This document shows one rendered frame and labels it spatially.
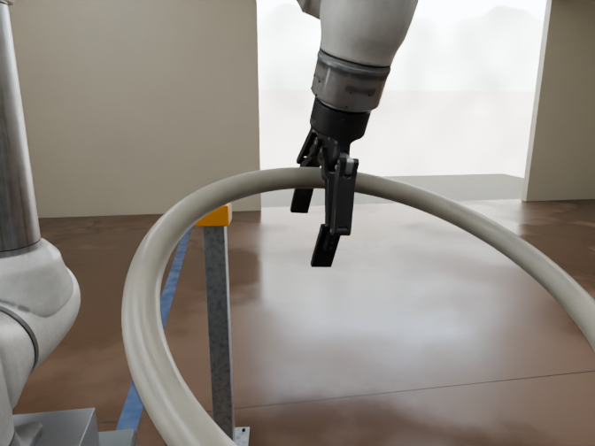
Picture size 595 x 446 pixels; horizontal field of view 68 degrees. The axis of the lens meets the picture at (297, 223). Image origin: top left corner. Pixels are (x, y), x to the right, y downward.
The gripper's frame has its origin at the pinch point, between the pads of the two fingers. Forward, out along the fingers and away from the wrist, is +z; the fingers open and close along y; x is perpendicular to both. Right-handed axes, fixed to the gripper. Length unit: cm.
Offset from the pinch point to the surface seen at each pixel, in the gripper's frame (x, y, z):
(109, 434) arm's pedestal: -30, 0, 50
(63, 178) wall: -153, -530, 303
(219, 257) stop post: -1, -78, 70
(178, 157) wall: -2, -527, 259
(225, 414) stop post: 6, -53, 134
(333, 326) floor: 91, -136, 178
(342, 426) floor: 60, -48, 146
